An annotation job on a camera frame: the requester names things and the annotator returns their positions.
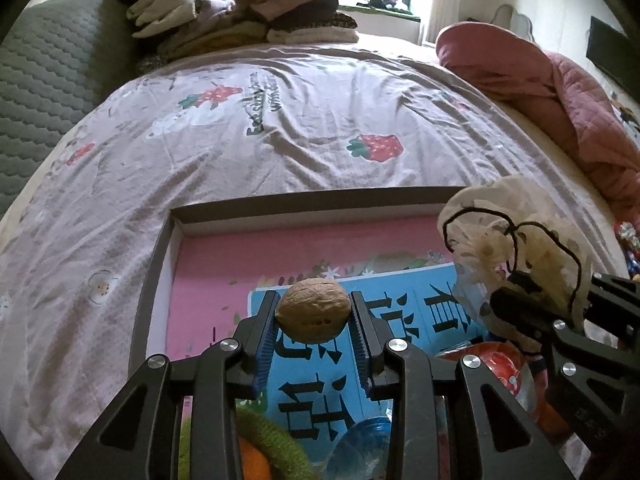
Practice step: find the dark clothes heap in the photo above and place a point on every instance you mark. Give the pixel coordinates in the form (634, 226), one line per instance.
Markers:
(377, 2)

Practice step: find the grey quilted headboard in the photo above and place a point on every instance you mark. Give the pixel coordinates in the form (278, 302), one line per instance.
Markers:
(50, 75)

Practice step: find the green windowsill mat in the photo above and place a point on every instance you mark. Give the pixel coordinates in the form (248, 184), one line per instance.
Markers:
(400, 16)

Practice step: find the orange surprise egg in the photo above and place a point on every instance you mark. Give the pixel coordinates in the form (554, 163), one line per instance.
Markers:
(500, 367)

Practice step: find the cream bed sheet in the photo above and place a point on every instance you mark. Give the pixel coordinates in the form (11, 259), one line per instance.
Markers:
(545, 155)

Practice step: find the black television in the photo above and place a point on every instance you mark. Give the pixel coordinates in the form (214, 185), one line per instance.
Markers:
(607, 50)

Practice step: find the pink quilt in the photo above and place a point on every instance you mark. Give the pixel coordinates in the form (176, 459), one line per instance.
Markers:
(500, 65)

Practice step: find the orange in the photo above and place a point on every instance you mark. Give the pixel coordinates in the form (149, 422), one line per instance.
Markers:
(252, 462)
(552, 417)

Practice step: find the walnut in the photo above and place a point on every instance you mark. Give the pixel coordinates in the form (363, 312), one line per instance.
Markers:
(310, 310)

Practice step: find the white curved metal frame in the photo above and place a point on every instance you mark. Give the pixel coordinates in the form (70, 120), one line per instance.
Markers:
(520, 20)

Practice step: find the grey cardboard box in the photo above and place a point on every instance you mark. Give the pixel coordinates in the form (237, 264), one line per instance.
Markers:
(150, 300)

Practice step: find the blue foil packet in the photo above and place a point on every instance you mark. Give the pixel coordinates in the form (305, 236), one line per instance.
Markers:
(634, 262)

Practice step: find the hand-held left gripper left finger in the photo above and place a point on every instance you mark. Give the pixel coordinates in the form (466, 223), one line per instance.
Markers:
(265, 350)

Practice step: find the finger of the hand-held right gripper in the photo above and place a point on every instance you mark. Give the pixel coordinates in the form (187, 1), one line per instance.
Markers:
(525, 305)
(620, 300)

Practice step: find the pink and blue book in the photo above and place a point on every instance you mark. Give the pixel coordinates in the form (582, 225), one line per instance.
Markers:
(215, 270)

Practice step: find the blue surprise egg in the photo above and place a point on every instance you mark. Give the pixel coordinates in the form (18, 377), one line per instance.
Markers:
(365, 445)

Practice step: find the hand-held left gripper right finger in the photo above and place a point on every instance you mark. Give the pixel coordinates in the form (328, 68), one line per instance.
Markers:
(365, 355)

